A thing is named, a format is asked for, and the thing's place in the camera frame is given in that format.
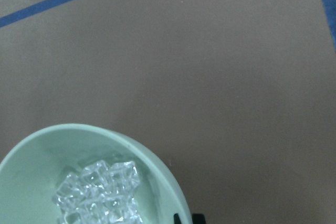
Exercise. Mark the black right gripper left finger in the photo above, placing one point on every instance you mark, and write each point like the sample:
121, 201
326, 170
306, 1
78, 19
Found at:
177, 219

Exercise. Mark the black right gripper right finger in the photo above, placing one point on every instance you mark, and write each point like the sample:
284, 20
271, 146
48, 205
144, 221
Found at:
198, 218

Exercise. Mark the clear ice cubes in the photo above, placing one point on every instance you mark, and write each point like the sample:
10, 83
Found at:
100, 193

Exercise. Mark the light green bowl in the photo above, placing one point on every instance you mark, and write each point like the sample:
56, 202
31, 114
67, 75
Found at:
33, 169

